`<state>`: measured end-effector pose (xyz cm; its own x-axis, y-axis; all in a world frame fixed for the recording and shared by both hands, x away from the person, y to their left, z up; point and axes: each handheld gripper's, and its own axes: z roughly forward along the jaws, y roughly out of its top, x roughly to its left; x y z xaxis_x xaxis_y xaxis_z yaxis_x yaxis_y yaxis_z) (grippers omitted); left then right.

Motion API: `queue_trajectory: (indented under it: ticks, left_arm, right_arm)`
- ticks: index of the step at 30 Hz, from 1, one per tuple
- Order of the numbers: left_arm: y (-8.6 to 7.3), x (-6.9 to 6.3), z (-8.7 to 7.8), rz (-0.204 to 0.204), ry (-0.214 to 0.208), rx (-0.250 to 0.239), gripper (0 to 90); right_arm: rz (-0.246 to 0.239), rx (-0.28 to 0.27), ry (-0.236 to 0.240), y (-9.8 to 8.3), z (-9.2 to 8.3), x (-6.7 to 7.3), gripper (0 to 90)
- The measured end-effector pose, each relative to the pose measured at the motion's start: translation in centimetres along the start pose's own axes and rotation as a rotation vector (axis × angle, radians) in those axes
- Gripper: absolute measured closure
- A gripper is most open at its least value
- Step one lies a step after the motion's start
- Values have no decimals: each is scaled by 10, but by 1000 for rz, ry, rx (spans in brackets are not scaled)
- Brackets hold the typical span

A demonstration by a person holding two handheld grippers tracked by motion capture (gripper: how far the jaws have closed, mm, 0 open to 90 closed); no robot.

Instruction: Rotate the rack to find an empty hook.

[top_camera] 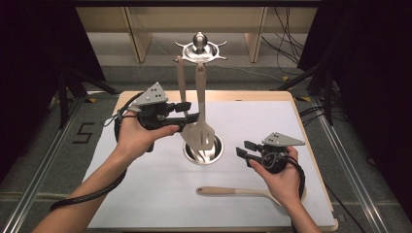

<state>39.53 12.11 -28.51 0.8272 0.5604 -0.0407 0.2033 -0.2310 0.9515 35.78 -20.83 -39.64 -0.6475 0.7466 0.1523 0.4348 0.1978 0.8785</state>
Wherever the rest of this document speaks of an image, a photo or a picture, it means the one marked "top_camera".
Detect steel utensil stand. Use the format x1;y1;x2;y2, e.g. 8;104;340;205
174;31;228;166

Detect white paper sheet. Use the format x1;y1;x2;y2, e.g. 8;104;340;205
86;100;336;229

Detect beige spoon wooden handle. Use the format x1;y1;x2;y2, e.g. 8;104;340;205
195;185;284;207

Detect person's right hand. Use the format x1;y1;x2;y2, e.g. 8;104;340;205
248;146;303;209

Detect beige slotted spatula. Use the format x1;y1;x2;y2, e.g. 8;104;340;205
188;62;217;151

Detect black floor cables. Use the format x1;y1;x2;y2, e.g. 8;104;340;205
298;102;345;128

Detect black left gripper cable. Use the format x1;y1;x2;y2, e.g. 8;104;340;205
49;91;155;214

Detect metal floor rail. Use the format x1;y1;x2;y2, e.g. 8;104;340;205
310;96;404;233
0;96;86;233

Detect light wooden shelf unit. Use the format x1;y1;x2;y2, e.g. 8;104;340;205
74;6;319;64

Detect black stand legs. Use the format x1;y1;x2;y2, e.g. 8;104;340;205
271;56;343;127
57;66;121;130

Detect thin white floor cable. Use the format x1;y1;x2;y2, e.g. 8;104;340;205
212;63;286;83

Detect person's left hand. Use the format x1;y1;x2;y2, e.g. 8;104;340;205
115;111;181;160

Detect black hanging cable bundle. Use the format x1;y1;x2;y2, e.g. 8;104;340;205
260;6;309;76

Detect black floor cable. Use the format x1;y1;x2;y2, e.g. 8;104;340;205
323;181;368;233

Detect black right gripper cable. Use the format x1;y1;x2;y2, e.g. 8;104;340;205
261;151;308;201

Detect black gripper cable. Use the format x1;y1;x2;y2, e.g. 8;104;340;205
49;91;155;214
261;151;308;201

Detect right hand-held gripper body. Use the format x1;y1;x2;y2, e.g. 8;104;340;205
260;131;306;175

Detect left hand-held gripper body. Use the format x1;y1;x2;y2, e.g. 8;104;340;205
130;82;173;132

